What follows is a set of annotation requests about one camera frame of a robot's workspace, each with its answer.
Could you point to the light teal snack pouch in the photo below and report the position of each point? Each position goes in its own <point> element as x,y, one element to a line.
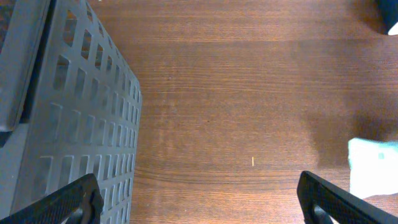
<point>373,167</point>

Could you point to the grey plastic basket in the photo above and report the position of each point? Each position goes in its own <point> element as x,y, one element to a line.
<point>82,117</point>

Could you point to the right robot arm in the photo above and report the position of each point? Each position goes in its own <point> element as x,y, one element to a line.
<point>388,10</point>

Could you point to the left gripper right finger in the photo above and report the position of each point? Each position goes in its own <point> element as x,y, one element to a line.
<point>324,202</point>

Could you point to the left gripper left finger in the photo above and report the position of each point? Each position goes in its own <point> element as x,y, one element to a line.
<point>77,202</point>

